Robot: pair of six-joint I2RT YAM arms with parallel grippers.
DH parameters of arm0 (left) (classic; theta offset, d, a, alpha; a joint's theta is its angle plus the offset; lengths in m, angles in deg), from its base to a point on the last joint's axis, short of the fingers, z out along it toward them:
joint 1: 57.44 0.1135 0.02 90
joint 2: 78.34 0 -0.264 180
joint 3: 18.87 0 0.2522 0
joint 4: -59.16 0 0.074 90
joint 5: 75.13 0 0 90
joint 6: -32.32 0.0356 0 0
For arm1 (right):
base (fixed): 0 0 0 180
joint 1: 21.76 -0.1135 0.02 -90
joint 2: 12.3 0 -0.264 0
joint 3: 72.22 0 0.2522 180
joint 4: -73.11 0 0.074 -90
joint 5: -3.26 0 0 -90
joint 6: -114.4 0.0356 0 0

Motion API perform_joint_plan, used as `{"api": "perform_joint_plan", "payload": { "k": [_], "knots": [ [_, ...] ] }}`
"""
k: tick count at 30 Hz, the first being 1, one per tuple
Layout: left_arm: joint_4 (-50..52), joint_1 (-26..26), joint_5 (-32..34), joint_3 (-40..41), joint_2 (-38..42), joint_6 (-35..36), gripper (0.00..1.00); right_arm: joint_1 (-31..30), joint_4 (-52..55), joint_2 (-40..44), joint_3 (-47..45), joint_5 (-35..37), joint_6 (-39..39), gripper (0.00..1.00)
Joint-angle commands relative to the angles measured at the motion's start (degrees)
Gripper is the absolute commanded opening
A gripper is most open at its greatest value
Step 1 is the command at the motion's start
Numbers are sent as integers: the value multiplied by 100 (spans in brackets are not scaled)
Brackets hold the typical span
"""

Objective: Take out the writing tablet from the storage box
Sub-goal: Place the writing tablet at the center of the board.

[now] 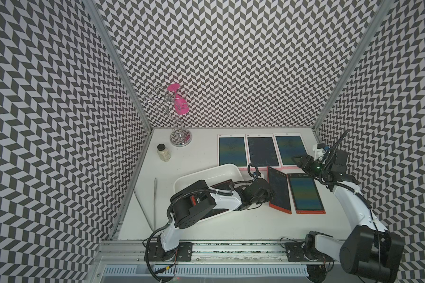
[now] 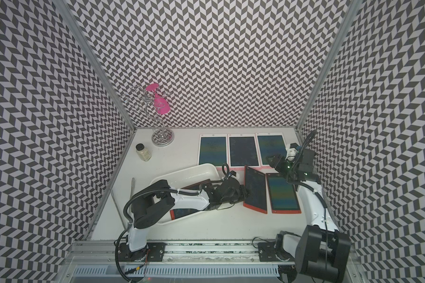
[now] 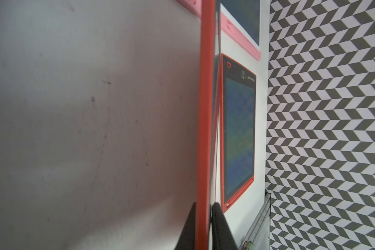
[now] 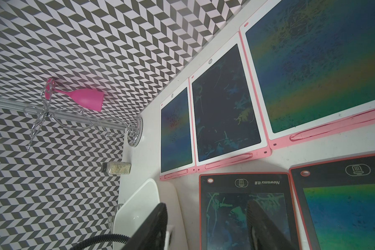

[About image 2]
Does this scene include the red writing tablet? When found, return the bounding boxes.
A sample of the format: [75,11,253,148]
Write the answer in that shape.
[266,173,302,214]
[243,166,268,214]
[170,179,211,221]

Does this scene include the white plastic storage box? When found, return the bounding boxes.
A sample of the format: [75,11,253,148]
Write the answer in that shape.
[150,163,220,226]

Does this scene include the pink writing tablet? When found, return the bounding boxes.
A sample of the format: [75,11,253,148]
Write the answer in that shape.
[256,133,287,167]
[197,134,228,167]
[227,134,260,168]

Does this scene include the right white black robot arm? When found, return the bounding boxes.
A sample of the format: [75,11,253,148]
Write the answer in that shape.
[267,149,351,283]

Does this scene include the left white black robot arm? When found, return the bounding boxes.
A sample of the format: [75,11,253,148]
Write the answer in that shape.
[123,176,250,252]

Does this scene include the glass spice jar black lid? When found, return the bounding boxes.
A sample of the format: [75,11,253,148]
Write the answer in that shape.
[135,143,152,162]

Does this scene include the chrome wire jewelry stand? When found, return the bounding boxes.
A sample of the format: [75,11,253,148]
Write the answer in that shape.
[120,87,174,147]

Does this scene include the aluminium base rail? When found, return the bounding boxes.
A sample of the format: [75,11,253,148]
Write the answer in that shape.
[61,239,362,266]

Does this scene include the aluminium corner post right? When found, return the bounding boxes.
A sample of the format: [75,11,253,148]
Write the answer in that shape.
[295,0,364,134]

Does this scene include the aluminium corner post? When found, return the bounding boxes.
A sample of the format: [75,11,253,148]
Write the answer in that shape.
[295,0,364,134]
[52,0,136,132]

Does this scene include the aluminium corner post left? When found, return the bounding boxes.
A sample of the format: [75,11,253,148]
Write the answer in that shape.
[52,0,136,132]

